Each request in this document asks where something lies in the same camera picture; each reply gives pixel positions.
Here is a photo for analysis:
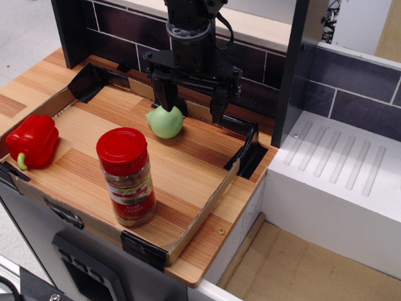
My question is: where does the red bell pepper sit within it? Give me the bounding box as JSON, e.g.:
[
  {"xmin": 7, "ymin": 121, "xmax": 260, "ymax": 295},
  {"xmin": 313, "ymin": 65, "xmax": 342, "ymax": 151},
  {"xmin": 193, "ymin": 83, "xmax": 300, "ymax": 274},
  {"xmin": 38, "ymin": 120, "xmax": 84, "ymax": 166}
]
[{"xmin": 6, "ymin": 115, "xmax": 59, "ymax": 171}]

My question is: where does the cardboard fence with black tape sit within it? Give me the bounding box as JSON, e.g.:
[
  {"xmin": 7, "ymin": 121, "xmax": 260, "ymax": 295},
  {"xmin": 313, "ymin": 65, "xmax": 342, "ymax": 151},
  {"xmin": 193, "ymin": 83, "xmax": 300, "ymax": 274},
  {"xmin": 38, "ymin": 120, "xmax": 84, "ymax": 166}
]
[{"xmin": 1, "ymin": 60, "xmax": 276, "ymax": 283}]

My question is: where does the dark vertical post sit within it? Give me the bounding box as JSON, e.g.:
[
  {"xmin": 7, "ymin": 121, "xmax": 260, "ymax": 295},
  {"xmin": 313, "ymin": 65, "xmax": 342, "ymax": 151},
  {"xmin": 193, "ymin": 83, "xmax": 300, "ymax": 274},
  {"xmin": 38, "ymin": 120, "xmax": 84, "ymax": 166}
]
[{"xmin": 271, "ymin": 0, "xmax": 328, "ymax": 148}]

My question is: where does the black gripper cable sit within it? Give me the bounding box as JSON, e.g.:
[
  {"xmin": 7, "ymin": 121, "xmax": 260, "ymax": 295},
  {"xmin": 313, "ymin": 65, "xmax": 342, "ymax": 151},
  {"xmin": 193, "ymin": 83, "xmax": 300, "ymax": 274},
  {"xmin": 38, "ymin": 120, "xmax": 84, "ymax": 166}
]
[{"xmin": 215, "ymin": 12, "xmax": 235, "ymax": 51}]

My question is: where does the basil leaves spice bottle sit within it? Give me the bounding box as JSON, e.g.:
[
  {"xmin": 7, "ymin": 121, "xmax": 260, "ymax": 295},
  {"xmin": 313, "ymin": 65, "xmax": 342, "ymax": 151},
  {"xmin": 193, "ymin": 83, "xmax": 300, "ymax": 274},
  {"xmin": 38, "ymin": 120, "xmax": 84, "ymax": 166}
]
[{"xmin": 96, "ymin": 127, "xmax": 157, "ymax": 227}]

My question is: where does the pale green onion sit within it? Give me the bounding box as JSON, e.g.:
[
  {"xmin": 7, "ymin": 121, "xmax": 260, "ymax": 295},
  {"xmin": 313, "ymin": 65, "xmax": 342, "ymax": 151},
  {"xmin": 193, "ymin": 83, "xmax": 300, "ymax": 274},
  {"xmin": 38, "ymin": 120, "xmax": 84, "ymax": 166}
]
[{"xmin": 146, "ymin": 106, "xmax": 184, "ymax": 139}]

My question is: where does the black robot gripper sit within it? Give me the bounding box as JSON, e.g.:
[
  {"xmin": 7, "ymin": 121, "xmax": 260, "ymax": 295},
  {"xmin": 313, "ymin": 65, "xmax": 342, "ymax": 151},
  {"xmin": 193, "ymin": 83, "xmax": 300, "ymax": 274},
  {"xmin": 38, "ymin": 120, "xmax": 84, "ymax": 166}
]
[{"xmin": 143, "ymin": 28, "xmax": 242, "ymax": 123}]

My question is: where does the white sink drainboard unit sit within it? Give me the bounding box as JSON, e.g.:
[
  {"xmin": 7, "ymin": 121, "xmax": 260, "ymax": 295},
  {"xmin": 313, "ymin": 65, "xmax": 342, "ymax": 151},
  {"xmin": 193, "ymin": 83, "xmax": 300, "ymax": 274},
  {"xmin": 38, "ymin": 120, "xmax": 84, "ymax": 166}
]
[{"xmin": 262, "ymin": 112, "xmax": 400, "ymax": 278}]

